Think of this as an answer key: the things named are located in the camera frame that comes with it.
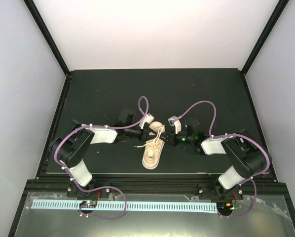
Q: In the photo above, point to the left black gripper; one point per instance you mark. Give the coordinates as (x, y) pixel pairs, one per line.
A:
(145, 136)

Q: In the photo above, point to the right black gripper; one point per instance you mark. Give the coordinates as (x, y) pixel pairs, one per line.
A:
(172, 141)

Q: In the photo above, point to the white shoelace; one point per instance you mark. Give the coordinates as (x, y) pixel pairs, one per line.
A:
(155, 140)

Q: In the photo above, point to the beige lace sneaker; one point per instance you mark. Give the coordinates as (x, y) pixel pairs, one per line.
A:
(152, 153)

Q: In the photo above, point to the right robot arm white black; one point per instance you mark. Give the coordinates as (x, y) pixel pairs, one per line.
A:
(247, 157)

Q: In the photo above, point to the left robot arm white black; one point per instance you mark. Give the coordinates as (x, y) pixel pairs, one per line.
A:
(69, 152)

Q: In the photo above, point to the right small circuit board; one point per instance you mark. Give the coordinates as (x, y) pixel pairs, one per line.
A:
(228, 206)

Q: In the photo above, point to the small circuit board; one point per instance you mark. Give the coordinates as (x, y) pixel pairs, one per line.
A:
(88, 204)
(228, 206)

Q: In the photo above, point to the left small circuit board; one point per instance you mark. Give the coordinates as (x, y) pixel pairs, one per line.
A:
(88, 204)

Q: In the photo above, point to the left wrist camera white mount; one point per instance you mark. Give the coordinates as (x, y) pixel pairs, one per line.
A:
(148, 119)

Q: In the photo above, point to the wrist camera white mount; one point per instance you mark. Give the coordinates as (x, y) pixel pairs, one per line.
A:
(175, 122)
(148, 119)

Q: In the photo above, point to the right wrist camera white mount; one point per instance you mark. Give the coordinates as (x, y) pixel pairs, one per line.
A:
(175, 122)

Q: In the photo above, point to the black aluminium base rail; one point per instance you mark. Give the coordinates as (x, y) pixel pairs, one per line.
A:
(159, 185)

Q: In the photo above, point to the white slotted cable duct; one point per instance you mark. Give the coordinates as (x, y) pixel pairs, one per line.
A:
(154, 206)

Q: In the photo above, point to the right black frame post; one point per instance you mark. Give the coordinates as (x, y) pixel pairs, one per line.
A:
(271, 22)

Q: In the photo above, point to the black frame post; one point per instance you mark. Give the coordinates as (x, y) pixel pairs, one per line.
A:
(31, 6)
(271, 22)

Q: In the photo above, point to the left black frame post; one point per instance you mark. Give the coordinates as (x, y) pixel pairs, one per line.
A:
(31, 6)

